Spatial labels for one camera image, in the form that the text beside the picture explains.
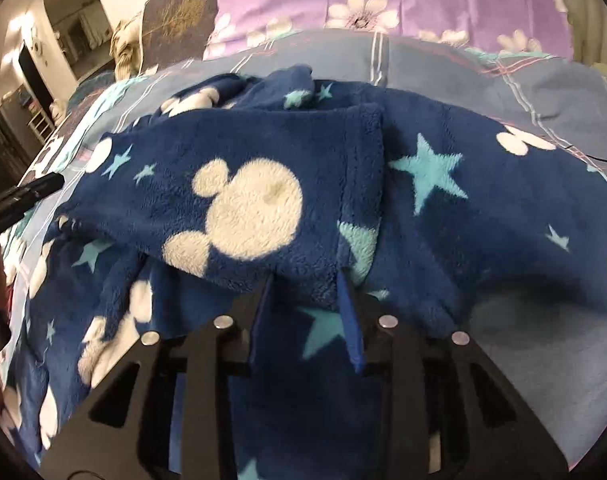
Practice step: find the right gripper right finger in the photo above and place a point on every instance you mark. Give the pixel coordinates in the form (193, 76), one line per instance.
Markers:
(447, 411)

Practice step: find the dark brown tree pillow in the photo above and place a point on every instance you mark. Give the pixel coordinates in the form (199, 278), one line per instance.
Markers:
(175, 30)

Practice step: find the navy fleece star garment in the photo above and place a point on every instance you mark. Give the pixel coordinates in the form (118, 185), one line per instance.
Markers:
(290, 278)

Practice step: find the blue plaid bed quilt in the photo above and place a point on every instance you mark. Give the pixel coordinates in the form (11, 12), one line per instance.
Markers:
(483, 80)

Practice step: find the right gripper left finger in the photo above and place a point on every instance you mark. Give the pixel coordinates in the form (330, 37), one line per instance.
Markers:
(122, 430)

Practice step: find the purple floral pillow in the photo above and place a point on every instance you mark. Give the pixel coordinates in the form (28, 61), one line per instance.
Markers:
(492, 26)

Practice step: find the beige crumpled cloth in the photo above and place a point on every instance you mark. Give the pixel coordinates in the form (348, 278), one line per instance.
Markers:
(125, 48)

